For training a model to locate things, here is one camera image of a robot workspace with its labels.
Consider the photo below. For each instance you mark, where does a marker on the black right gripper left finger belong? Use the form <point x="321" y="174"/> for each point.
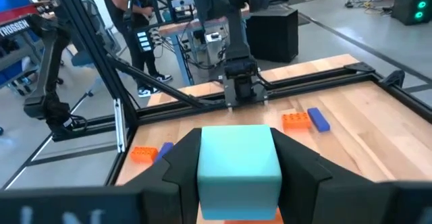
<point x="101" y="207"/>

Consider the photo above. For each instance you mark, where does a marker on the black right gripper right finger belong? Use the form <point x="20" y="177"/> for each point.
<point x="337" y="203"/>

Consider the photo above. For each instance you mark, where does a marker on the orange studded brick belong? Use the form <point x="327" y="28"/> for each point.
<point x="144" y="154"/>
<point x="296" y="120"/>

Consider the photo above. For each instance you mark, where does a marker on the purple rectangular block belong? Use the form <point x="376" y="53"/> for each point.
<point x="318" y="119"/>
<point x="164" y="150"/>

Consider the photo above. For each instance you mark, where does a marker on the mint green block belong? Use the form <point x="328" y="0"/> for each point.
<point x="239" y="170"/>

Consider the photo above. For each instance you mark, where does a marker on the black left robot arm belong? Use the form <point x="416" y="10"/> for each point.
<point x="238" y="42"/>

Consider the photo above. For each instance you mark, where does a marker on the black bench equipment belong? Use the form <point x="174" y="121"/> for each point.
<point x="177" y="11"/>

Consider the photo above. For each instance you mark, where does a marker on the black cabinet box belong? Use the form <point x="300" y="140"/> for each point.
<point x="273" y="35"/>

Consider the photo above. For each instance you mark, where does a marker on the silver box under workbench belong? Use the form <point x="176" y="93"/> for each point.
<point x="214" y="48"/>

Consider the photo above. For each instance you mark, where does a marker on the person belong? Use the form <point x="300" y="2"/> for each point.
<point x="116" y="1"/>

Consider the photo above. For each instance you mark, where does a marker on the black box green lights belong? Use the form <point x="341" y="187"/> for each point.
<point x="411" y="4"/>

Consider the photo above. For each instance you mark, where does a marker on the blue storage rack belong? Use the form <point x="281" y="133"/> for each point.
<point x="10" y="1"/>

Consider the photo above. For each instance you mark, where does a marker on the silver frame bracket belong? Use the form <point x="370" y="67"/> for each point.
<point x="120" y="126"/>

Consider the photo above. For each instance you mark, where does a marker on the black aluminium table frame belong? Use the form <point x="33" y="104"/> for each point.
<point x="86" y="31"/>

